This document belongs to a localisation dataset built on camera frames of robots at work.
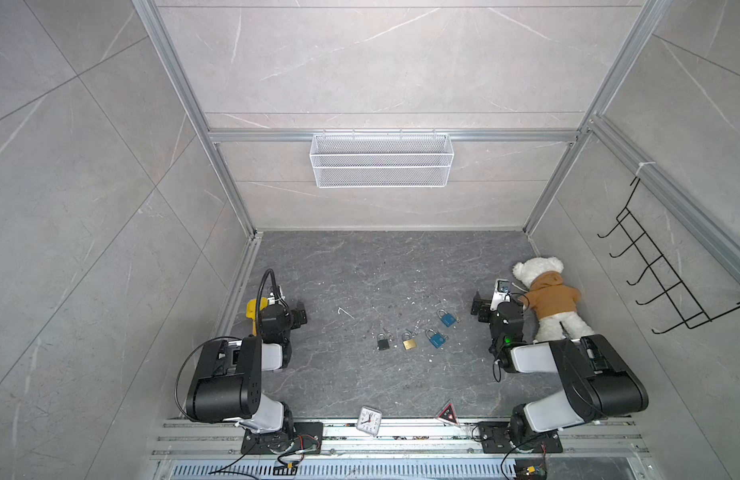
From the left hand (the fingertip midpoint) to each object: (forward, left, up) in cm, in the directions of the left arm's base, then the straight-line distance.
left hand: (282, 298), depth 94 cm
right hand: (-1, -67, +3) cm, 67 cm away
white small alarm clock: (-35, -27, -3) cm, 44 cm away
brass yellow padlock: (-14, -40, -5) cm, 42 cm away
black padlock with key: (-14, -32, -6) cm, 35 cm away
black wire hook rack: (-17, -94, +29) cm, 100 cm away
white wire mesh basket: (+39, -33, +25) cm, 57 cm away
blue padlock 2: (-7, -53, -4) cm, 54 cm away
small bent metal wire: (-1, -18, -6) cm, 19 cm away
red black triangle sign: (-34, -48, -4) cm, 59 cm away
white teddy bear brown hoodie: (-4, -86, +1) cm, 86 cm away
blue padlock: (-14, -49, -5) cm, 51 cm away
